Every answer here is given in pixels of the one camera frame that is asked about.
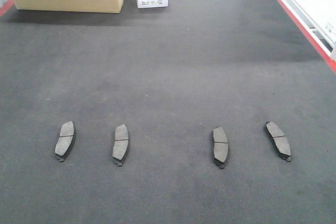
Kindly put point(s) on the brake pad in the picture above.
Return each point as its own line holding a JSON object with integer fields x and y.
{"x": 121, "y": 144}
{"x": 278, "y": 140}
{"x": 65, "y": 141}
{"x": 220, "y": 147}

